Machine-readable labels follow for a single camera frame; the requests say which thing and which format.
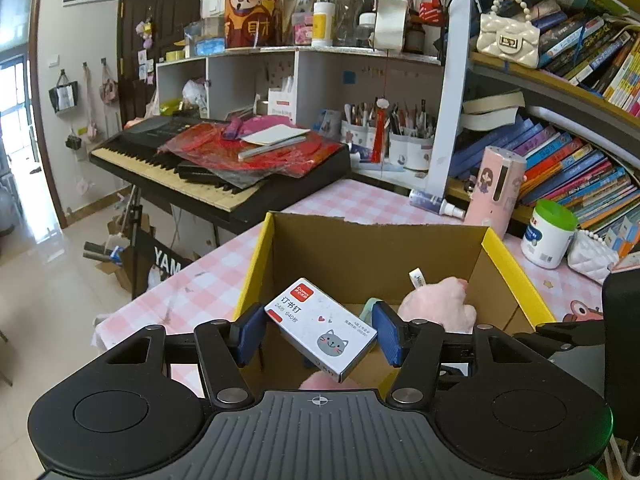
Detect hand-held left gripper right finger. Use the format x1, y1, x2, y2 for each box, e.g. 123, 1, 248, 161
372, 301, 552, 411

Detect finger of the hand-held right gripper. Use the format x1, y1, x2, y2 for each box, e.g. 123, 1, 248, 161
515, 321, 609, 361

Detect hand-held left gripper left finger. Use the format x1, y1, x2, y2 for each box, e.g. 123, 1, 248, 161
102, 302, 269, 411

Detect white staple box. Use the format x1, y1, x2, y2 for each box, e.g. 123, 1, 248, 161
263, 277, 379, 384

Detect yellow cardboard box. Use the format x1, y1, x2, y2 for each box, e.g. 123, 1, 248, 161
232, 211, 557, 397

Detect pink plush toy with tag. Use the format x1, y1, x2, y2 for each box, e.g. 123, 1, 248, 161
397, 269, 479, 334

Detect white quilted pouch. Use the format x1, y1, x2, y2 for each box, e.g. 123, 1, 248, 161
567, 230, 621, 286

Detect small blue orange boxes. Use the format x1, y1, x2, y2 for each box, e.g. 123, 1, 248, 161
602, 212, 640, 262

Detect white tub green lid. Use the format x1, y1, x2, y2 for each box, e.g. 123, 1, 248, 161
520, 199, 579, 270

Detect white spray bottle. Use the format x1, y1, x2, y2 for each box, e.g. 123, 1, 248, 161
408, 188, 466, 220

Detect black keyboard stand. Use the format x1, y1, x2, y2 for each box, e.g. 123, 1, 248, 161
82, 184, 194, 302

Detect pink cylinder device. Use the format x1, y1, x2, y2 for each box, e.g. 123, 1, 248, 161
462, 146, 527, 239

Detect row of colourful books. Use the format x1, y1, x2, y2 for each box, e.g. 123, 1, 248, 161
449, 115, 640, 235

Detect white pen holder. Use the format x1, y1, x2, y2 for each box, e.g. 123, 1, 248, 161
341, 102, 377, 162
388, 101, 436, 172

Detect silver flat bar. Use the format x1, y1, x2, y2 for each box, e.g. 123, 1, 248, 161
238, 136, 307, 161

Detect red plastic bags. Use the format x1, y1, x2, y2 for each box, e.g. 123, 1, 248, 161
157, 120, 346, 179

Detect white card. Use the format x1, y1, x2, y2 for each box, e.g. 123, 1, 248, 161
241, 125, 309, 147

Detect black electronic keyboard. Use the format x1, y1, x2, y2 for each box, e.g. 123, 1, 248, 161
89, 116, 352, 227

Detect red hanging tassel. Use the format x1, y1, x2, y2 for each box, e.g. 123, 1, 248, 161
372, 97, 392, 164

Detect purple cloth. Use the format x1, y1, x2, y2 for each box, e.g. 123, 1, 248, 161
220, 114, 297, 142

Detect blue card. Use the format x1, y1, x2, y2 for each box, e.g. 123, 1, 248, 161
313, 108, 341, 134

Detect white red small box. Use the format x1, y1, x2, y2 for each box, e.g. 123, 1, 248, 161
267, 75, 296, 121

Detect wooden bookshelf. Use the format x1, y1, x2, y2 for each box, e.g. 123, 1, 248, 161
431, 0, 640, 227

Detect white plastic bag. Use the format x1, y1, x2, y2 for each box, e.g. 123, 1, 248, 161
182, 78, 209, 112

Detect white shelf unit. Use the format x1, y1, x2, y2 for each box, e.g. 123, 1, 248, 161
156, 46, 447, 172

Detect pink hanging bag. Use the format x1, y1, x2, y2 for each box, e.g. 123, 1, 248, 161
98, 57, 120, 106

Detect shelf of upright books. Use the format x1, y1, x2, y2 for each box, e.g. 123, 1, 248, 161
536, 0, 640, 117

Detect blue lidded box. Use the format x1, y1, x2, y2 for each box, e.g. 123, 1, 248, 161
184, 17, 226, 57

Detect dark glass bottle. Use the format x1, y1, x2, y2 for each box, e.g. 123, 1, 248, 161
403, 14, 427, 55

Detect grey hanging bag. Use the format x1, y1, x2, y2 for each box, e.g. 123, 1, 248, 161
48, 68, 79, 116

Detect cream quilted handbag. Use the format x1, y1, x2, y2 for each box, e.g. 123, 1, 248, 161
476, 0, 541, 70

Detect clear glass jar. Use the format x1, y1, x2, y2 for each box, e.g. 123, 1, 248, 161
356, 12, 377, 47

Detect dark wooden door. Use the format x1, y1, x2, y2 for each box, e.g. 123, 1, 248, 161
117, 0, 207, 134

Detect white bottle yellow label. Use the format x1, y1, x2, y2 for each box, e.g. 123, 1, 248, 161
312, 1, 335, 47

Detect cartoon figure paper box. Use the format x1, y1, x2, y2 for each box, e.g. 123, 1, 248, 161
223, 0, 286, 50

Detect white ribbon roll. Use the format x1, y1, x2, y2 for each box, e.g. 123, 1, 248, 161
373, 0, 412, 52

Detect glass vase dried flowers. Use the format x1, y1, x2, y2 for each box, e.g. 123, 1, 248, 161
306, 0, 379, 47

